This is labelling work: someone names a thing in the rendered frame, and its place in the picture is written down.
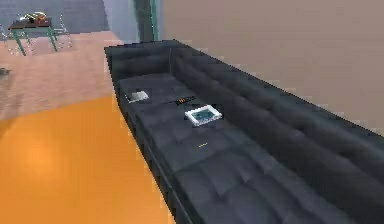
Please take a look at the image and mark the white framed teal tablet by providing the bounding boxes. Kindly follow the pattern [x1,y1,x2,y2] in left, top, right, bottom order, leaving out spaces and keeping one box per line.
[184,104,223,127]

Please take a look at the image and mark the black remote control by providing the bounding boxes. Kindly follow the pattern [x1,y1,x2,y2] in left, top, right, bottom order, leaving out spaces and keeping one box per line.
[173,95,198,106]

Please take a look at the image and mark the black tufted sofa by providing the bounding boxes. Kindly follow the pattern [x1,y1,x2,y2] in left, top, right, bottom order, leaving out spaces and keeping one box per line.
[103,39,384,224]

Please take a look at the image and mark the teal framed dark door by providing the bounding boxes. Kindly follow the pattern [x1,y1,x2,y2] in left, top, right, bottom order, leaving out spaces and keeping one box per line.
[133,0,160,42]

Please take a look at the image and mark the green legged dark table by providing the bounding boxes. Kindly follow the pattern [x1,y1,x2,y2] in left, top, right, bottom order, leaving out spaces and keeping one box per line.
[7,16,59,57]

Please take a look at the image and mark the pale bowl with food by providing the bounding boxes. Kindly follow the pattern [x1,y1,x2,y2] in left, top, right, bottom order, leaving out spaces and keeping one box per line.
[19,11,48,24]

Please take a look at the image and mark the pale wire chair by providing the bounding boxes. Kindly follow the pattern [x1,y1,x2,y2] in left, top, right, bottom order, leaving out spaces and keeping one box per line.
[53,14,74,48]

